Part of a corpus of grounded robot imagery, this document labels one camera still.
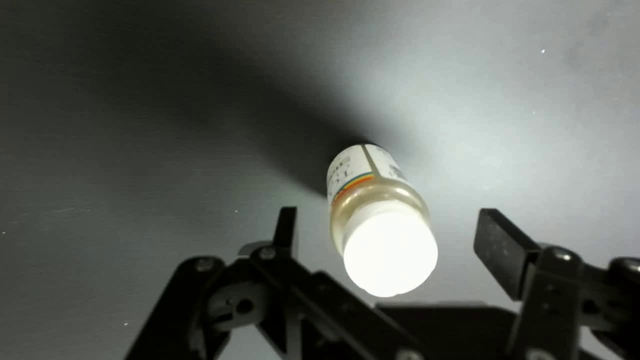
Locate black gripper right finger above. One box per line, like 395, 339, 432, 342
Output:
472, 205, 640, 360

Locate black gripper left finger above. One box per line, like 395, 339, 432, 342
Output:
123, 205, 429, 360

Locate small bottle with white cap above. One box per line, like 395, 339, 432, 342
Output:
327, 139, 440, 300

